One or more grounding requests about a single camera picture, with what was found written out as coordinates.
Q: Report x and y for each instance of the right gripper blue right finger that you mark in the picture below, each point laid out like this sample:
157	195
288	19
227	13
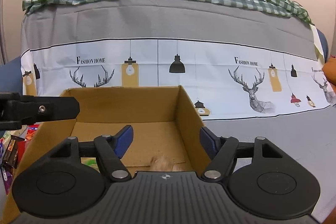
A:
210	142

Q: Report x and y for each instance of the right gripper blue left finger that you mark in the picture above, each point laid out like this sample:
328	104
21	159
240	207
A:
122	141

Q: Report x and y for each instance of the beige snack pack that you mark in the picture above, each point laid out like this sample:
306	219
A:
162	163

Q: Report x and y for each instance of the red snack packet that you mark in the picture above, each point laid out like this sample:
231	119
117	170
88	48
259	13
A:
31	131

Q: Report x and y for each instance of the green snack packet in box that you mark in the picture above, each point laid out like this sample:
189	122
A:
90	162

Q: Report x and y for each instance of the brown cardboard box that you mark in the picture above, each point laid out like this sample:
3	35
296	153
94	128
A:
51	184

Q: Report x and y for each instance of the dark brown chocolate bar packet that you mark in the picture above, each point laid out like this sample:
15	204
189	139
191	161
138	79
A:
10	157

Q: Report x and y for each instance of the purple white snack packet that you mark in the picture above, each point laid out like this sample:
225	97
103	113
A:
7	177

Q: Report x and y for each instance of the grey deer print sofa cover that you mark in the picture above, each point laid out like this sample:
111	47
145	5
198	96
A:
250	74

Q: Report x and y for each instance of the orange cushion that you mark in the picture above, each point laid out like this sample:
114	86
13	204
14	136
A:
329	70

